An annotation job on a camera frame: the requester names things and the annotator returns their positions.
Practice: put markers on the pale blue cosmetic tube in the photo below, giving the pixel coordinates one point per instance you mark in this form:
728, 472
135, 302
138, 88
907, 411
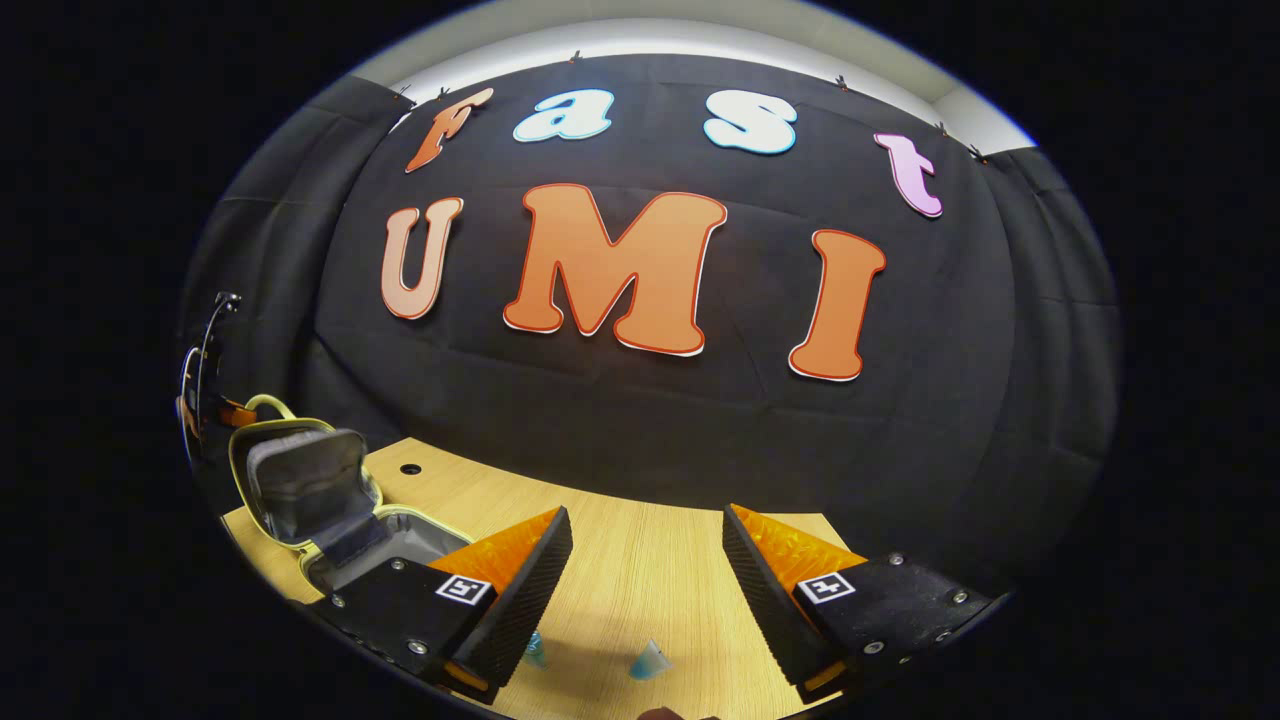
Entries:
650, 663

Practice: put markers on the pale yellow small suitcase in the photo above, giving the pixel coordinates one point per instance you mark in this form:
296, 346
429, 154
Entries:
305, 480

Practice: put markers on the blue glass bottle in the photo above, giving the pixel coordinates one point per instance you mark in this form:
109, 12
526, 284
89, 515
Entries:
535, 650

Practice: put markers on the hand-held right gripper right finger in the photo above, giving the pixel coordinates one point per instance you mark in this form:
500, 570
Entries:
765, 600

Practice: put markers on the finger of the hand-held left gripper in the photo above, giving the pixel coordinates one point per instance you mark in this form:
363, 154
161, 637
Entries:
238, 414

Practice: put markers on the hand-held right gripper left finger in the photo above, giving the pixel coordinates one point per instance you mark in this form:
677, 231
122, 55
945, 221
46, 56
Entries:
525, 600

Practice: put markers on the black backdrop cloth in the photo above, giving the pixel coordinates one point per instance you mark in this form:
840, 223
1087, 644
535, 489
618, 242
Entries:
700, 430

